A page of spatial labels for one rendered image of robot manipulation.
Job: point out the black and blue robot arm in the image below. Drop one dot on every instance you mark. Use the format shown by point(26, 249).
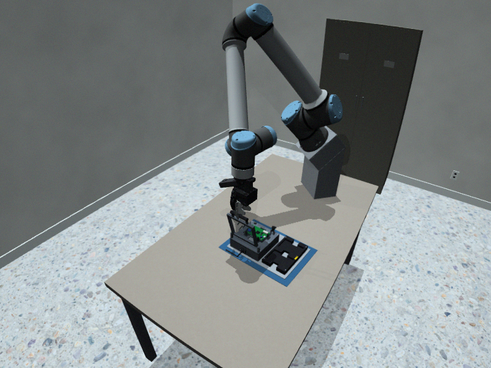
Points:
point(305, 121)

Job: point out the green circuit board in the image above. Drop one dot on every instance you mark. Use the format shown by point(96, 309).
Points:
point(261, 233)

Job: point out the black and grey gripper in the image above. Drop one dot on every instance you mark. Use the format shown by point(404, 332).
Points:
point(246, 191)

